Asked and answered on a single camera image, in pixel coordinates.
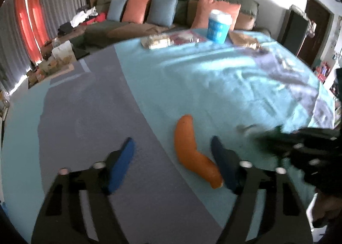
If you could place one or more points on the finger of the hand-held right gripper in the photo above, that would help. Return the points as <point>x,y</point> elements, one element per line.
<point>283,143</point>

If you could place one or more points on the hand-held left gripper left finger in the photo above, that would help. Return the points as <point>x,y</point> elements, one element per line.
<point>121,163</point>

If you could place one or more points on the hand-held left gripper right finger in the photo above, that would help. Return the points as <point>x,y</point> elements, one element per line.
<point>224,161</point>

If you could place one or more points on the curved orange peel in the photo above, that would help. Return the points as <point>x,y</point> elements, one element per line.
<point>187,147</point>

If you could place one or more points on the person's right hand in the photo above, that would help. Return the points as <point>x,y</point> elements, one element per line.
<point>324,208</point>

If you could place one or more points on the printed blue grey tablecloth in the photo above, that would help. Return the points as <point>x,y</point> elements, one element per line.
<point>120,94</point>

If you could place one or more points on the black metal-framed panel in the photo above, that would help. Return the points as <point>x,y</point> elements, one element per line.
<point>292,30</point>

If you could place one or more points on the dark wooden coffee table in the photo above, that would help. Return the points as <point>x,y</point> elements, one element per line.
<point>53,70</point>

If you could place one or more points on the dark wooden door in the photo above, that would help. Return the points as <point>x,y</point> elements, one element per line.
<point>319,27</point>

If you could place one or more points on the white shopping bag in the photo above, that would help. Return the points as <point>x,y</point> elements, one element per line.
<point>64,51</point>

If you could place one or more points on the brown cushion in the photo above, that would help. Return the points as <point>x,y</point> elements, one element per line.
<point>244,20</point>

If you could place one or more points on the dark red packet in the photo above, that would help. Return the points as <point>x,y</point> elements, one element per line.
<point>187,37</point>

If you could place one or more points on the green sectional sofa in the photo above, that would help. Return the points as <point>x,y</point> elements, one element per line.
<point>107,32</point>

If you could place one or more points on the blue cup with white lid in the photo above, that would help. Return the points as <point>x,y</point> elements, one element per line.
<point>219,27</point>

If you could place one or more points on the glass jar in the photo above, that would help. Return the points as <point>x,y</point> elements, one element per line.
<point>56,41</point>

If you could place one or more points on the black clothes pile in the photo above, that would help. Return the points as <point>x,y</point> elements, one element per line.
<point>66,28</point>

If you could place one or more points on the red cloth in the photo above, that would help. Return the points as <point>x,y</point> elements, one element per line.
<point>98,18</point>

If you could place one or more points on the orange cushion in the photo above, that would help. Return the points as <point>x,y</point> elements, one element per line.
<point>136,10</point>
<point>201,14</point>

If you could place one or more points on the white cloth pile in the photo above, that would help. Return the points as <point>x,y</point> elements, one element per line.
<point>82,16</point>

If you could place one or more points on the blue cushion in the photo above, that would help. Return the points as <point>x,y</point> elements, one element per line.
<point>117,10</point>
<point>161,10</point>

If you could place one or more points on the orange curtain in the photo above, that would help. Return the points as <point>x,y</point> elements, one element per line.
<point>38,11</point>
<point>24,24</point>

